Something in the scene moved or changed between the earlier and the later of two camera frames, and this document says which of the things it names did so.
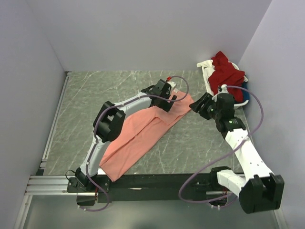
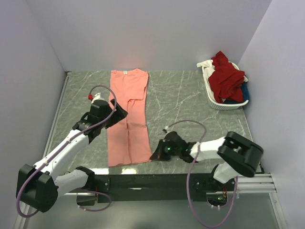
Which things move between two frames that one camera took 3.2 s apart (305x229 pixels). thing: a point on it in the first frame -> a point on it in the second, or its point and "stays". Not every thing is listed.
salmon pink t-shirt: [140, 131] -> [128, 137]
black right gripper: [206, 99] -> [159, 154]
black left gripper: [166, 106] -> [119, 113]
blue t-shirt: [245, 94] stays
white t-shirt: [208, 67] stays
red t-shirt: [225, 73] stays
